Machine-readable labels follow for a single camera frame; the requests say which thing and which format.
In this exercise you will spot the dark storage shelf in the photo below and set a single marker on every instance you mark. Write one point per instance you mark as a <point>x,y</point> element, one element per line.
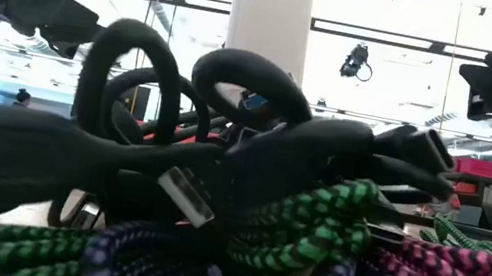
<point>477,180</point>

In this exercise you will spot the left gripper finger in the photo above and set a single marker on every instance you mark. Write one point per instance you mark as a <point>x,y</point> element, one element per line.
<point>63,49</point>
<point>50,12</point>

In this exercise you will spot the black monitor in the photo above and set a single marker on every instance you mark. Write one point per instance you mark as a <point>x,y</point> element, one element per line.
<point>138,101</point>

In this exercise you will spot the red storage bins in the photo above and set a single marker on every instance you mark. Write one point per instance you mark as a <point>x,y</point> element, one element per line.
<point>477,167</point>

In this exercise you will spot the person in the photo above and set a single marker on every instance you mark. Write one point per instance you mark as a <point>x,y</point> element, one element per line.
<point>22,97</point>

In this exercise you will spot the black overhead rig bar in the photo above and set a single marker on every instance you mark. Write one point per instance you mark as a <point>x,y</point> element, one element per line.
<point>371,34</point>

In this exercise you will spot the white lamp with wooden base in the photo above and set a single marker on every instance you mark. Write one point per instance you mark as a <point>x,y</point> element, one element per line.
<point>271,10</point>

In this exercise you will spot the black ceiling-mounted camera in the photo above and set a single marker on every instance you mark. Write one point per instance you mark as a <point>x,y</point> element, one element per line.
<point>353,60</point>

